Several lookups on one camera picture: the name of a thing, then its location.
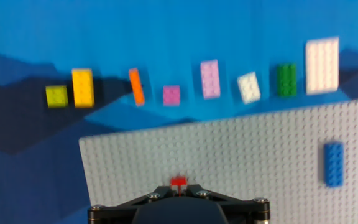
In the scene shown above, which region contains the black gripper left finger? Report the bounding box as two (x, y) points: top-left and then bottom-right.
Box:
(88, 185), (180, 224)

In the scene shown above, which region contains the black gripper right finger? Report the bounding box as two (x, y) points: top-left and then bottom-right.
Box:
(181, 184), (271, 224)

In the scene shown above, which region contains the gray Lego baseplate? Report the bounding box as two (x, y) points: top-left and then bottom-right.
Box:
(78, 98), (358, 224)

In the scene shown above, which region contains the red Lego brick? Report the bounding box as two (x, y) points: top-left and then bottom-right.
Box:
(170, 176), (188, 197)

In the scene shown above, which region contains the blue Lego brick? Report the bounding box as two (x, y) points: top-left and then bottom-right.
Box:
(324, 142), (345, 189)

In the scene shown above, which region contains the large white Lego plate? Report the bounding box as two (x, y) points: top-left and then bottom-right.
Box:
(305, 37), (340, 95)

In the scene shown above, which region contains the small white Lego brick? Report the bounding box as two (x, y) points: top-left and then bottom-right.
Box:
(237, 71), (262, 105)

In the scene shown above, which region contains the orange Lego brick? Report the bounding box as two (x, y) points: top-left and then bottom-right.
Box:
(128, 68), (145, 107)

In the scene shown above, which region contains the small magenta Lego brick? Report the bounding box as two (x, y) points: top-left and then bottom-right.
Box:
(162, 85), (181, 107)

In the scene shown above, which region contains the yellow Lego brick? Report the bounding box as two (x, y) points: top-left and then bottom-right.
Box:
(71, 68), (95, 108)

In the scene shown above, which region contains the lime green Lego brick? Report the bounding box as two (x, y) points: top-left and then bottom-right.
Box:
(45, 85), (69, 109)

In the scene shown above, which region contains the light pink Lego brick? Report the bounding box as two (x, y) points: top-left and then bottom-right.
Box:
(200, 59), (221, 100)

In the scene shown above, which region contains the blue landscape print cloth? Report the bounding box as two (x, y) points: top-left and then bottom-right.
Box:
(0, 0), (358, 224)

